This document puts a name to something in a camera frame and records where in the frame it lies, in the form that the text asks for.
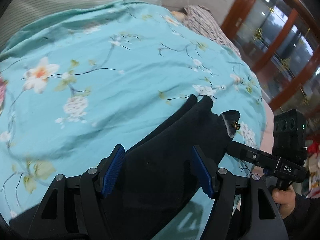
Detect black knit pants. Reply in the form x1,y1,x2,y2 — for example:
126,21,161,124
15,94,241,240

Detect person's right dark sleeve forearm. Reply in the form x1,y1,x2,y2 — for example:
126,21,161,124
284,194,320,240

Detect person's right hand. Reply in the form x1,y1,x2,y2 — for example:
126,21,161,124
272,185,296,219

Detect turquoise floral bed sheet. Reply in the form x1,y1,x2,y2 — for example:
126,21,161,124
1,0,266,239

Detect wooden glass door cabinet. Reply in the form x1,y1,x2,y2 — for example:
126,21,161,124
222,0,319,119

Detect plaid cloth beside bed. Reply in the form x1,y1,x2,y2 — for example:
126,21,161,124
171,5,241,58

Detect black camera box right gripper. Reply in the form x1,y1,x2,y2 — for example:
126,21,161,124
272,109,307,166

